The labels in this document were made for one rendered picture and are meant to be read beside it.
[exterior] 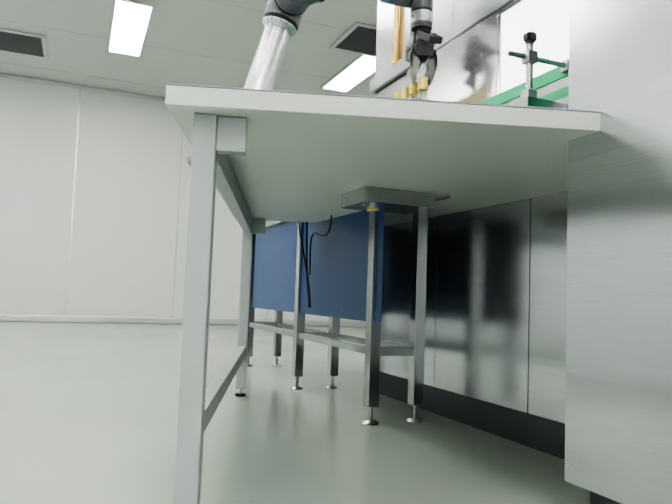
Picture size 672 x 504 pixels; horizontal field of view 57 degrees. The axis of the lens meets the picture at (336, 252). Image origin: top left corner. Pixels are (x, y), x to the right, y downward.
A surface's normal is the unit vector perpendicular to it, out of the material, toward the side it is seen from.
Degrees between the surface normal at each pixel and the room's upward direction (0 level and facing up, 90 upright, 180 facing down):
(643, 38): 90
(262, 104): 90
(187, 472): 90
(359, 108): 90
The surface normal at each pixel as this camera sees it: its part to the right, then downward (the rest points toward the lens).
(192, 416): 0.09, -0.07
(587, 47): -0.92, -0.06
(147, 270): 0.38, -0.05
